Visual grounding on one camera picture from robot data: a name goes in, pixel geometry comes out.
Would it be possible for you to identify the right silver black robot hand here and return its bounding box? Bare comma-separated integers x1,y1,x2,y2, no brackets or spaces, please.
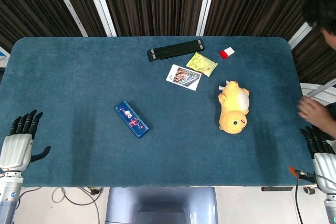
300,125,336,195

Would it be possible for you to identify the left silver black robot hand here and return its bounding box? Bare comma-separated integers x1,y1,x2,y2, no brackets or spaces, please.
0,109,51,172

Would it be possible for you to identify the bare person hand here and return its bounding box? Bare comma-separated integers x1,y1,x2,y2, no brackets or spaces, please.
298,97,336,138

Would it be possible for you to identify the blue glasses case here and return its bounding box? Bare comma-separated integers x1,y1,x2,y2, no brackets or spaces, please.
114,100,150,139

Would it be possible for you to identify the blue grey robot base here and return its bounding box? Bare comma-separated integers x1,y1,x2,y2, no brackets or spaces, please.
104,187,218,224

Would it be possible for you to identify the red and white small box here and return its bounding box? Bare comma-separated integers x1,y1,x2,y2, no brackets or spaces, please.
219,47,235,60

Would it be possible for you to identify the black table control panel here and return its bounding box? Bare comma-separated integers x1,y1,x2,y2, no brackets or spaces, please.
261,186,294,192

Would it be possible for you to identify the yellow chick plush toy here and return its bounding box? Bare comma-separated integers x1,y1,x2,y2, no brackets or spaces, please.
218,80,250,135

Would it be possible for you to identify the white blue board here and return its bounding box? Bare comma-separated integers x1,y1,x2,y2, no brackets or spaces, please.
0,46,11,70

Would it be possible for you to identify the person with black hair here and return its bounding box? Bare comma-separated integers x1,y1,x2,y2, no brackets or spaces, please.
303,0,336,51

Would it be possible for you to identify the yellow snack packet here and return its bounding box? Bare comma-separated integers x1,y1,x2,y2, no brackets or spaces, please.
186,51,218,78

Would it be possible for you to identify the white photo card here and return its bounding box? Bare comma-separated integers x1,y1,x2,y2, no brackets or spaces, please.
165,63,202,91

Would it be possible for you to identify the blue table cloth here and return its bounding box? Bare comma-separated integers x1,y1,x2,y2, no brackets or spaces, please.
0,36,316,188

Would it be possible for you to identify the black folding stand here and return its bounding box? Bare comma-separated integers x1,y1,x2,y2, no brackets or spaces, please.
146,39,205,62

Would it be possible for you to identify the white metal frame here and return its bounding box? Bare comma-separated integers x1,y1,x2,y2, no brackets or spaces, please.
300,78,336,104

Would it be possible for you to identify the black cable with orange tip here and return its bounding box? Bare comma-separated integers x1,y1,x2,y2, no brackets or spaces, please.
288,166,318,224

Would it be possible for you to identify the beige floor cable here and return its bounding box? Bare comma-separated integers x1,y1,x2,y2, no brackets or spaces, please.
51,187,102,224

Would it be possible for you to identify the white wall post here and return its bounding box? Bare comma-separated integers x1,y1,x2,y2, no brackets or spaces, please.
287,21,316,50
48,0,89,37
82,0,118,37
195,0,219,37

